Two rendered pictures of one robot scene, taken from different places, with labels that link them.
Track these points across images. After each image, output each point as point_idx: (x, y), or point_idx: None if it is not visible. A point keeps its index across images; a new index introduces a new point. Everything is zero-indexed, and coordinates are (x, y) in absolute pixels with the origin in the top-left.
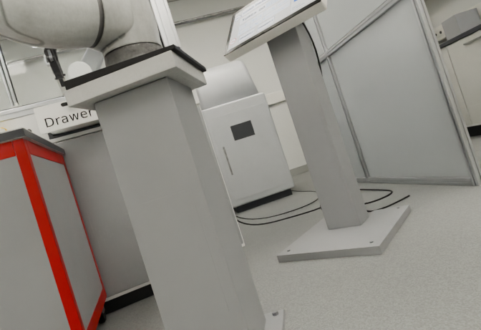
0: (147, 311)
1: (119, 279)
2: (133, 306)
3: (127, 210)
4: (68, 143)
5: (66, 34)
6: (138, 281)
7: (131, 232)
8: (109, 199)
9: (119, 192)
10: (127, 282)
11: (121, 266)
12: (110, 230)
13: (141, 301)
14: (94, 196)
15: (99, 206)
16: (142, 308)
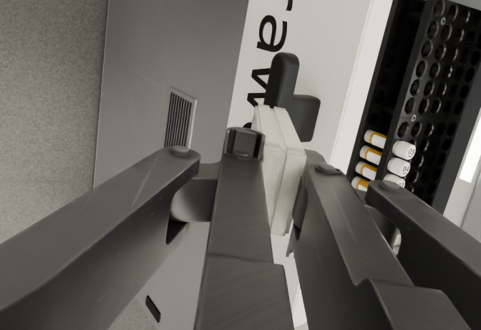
0: (21, 16)
1: None
2: None
3: (169, 77)
4: None
5: None
6: (109, 26)
7: (146, 59)
8: (194, 50)
9: (195, 84)
10: (112, 6)
11: (125, 7)
12: (159, 17)
13: (100, 16)
14: (210, 15)
15: (193, 16)
16: (51, 11)
